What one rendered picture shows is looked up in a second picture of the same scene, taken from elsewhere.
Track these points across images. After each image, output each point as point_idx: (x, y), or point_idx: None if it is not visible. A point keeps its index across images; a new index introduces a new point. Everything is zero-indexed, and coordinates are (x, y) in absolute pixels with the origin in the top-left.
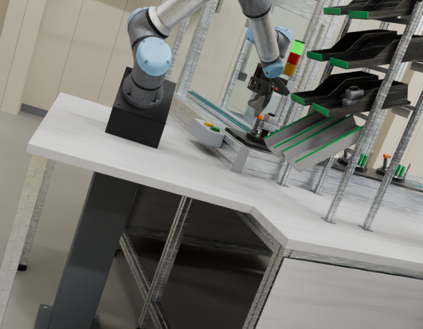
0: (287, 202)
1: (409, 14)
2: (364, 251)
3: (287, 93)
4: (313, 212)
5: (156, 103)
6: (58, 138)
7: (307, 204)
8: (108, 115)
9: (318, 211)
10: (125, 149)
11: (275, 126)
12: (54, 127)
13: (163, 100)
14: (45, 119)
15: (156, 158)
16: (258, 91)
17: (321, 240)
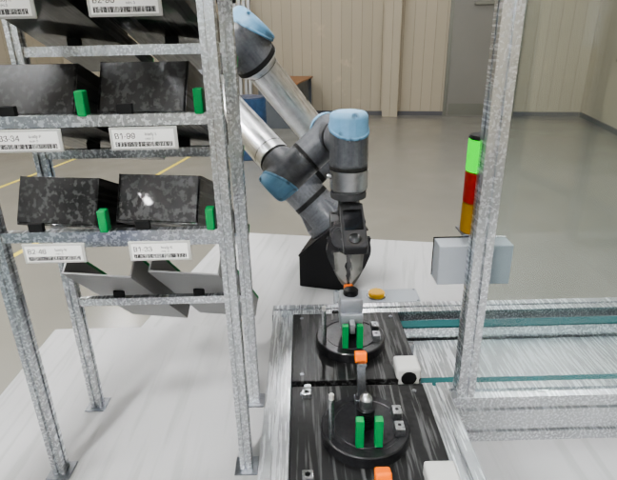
0: (163, 371)
1: (31, 35)
2: None
3: (343, 249)
4: (129, 397)
5: (311, 232)
6: (255, 240)
7: (164, 403)
8: (414, 266)
9: (134, 409)
10: (266, 266)
11: (340, 315)
12: (288, 239)
13: (323, 232)
14: (308, 236)
15: (256, 281)
16: (329, 234)
17: (42, 360)
